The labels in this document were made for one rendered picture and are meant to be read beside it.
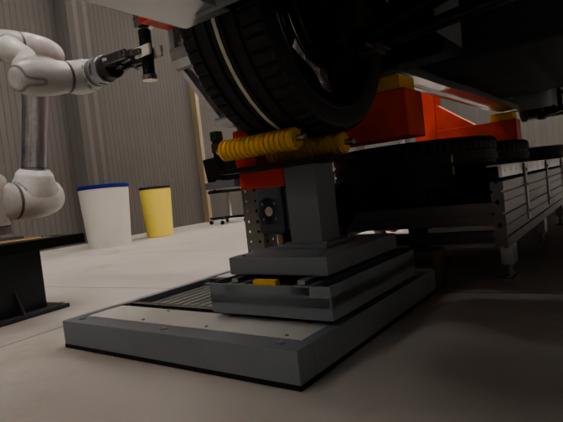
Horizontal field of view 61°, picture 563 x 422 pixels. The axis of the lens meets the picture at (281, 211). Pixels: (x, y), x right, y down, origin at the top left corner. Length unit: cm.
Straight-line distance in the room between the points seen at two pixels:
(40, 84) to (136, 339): 81
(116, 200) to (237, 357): 420
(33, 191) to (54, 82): 72
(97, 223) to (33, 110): 301
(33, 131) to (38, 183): 22
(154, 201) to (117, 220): 66
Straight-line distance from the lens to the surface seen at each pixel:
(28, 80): 163
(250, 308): 120
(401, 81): 173
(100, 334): 142
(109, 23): 719
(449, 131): 364
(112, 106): 682
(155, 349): 125
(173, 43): 130
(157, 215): 568
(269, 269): 120
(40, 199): 227
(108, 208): 513
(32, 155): 228
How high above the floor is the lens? 39
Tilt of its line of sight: 3 degrees down
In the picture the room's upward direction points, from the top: 6 degrees counter-clockwise
